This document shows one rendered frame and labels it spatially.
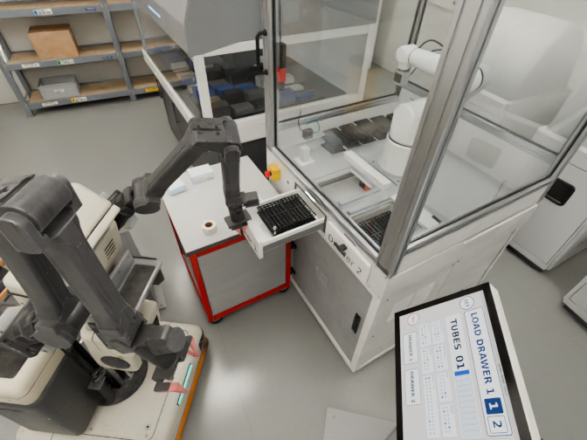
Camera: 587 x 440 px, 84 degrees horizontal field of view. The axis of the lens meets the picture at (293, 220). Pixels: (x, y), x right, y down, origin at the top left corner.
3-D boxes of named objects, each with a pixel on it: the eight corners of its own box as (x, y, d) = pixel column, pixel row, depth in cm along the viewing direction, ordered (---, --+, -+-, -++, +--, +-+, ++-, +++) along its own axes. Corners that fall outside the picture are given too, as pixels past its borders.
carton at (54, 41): (39, 60, 374) (26, 33, 354) (41, 52, 394) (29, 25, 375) (79, 57, 386) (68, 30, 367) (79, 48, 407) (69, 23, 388)
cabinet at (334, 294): (352, 381, 185) (382, 304, 130) (270, 257, 249) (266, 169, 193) (466, 309, 220) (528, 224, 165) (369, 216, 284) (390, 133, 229)
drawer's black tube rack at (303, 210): (273, 240, 148) (273, 230, 144) (257, 216, 159) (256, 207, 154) (315, 223, 156) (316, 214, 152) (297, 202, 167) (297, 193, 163)
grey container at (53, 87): (44, 100, 400) (37, 86, 388) (45, 91, 419) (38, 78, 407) (80, 95, 412) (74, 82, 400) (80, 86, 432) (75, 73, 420)
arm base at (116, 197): (113, 189, 113) (95, 213, 104) (127, 180, 109) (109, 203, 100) (134, 206, 117) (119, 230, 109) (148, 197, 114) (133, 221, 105)
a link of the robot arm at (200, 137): (194, 102, 80) (201, 137, 77) (239, 118, 90) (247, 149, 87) (127, 185, 108) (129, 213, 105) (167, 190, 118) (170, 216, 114)
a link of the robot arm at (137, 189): (120, 191, 107) (120, 206, 105) (138, 178, 102) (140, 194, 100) (145, 196, 114) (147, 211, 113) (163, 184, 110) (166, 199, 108)
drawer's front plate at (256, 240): (259, 259, 142) (258, 243, 135) (234, 219, 160) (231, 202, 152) (263, 258, 143) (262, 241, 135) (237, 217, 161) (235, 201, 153)
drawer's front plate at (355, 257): (363, 284, 134) (368, 266, 127) (324, 237, 152) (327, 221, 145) (367, 282, 135) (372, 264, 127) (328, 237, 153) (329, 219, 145)
